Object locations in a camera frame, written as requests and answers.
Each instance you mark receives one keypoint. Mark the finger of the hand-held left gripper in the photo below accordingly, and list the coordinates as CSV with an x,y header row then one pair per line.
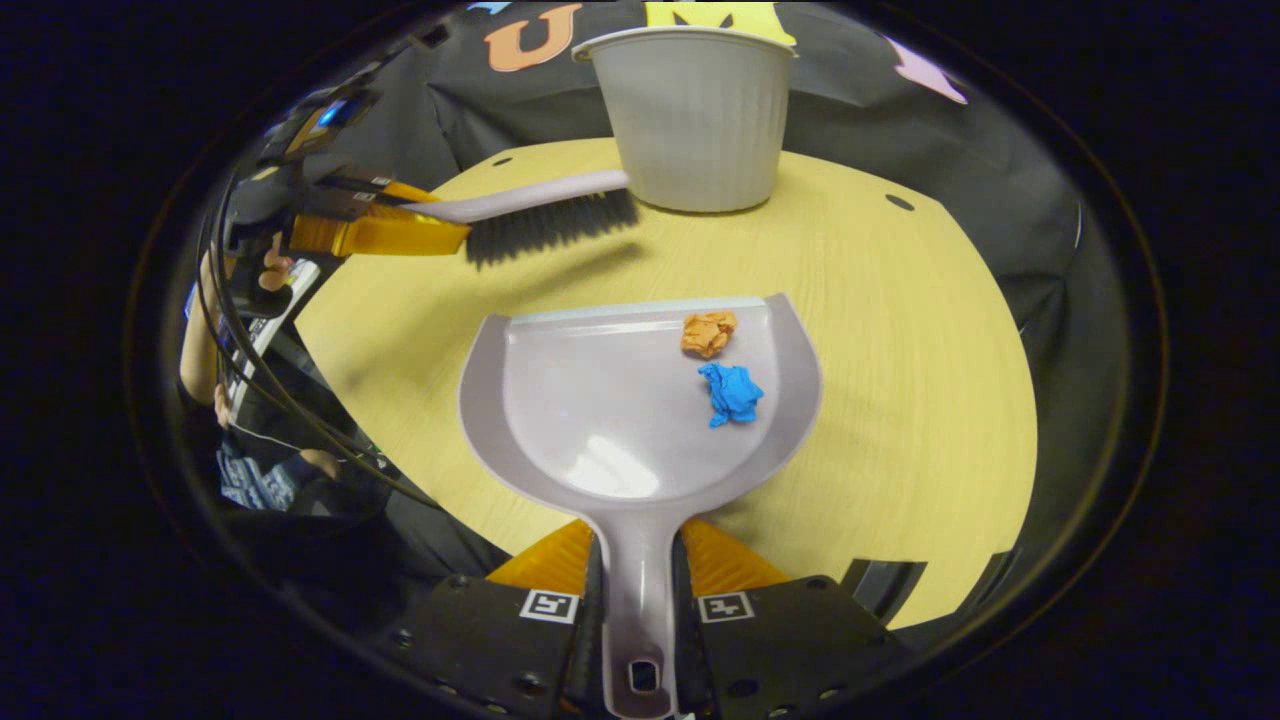
x,y
395,192
400,237

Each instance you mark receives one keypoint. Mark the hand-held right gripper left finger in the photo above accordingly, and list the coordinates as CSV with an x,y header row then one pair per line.
x,y
490,650

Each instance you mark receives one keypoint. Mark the blue paper trash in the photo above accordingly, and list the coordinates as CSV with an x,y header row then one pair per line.
x,y
732,393

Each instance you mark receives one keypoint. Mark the dark object beside desk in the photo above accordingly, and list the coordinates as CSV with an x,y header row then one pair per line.
x,y
880,588

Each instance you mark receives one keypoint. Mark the person's dark patterned clothing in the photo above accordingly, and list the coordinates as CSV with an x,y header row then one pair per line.
x,y
260,478

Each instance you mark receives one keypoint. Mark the orange paper trash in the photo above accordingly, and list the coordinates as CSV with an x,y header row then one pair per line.
x,y
708,333

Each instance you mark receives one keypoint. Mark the grey garbage bin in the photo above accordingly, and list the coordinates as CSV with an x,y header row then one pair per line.
x,y
695,120

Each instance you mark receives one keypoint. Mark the small pale pink broom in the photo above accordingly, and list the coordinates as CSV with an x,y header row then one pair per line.
x,y
545,215

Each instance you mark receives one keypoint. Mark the wooden desktop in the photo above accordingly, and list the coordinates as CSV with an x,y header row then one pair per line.
x,y
900,380

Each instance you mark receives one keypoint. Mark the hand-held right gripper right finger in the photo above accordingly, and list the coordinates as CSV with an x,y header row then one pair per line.
x,y
790,650

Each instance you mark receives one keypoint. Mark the black backdrop cloth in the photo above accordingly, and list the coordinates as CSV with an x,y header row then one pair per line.
x,y
880,130

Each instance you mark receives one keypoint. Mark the pale grey dustpan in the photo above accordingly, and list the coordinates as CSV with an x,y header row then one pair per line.
x,y
620,430

